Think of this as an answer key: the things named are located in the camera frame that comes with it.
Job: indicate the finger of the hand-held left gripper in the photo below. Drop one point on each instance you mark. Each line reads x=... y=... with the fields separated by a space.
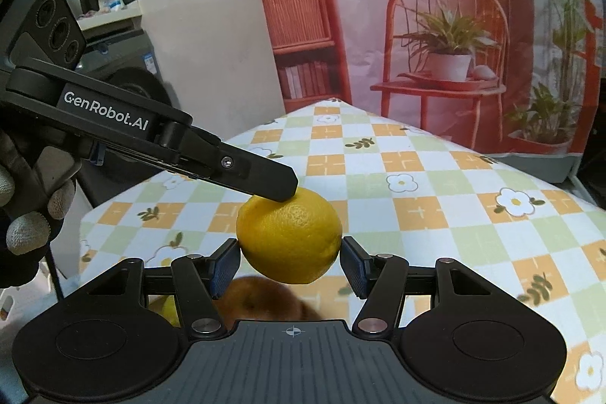
x=255 y=179

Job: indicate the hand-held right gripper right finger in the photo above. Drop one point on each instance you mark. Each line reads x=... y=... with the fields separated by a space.
x=352 y=271

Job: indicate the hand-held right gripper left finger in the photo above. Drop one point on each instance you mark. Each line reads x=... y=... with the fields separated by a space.
x=226 y=269

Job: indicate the dark red apple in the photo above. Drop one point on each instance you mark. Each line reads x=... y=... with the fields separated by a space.
x=265 y=302

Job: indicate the yellow lemon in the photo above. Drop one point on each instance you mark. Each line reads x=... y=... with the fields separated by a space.
x=289 y=236
x=168 y=311

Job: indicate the person's left hand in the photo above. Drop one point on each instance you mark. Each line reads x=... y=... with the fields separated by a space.
x=28 y=236

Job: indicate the grey washing machine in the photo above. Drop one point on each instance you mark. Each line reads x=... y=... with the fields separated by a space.
x=132 y=58

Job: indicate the checkered floral tablecloth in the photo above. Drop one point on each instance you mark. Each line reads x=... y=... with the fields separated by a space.
x=449 y=219

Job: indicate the white plastic basket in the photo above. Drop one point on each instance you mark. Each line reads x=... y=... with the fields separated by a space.
x=12 y=307

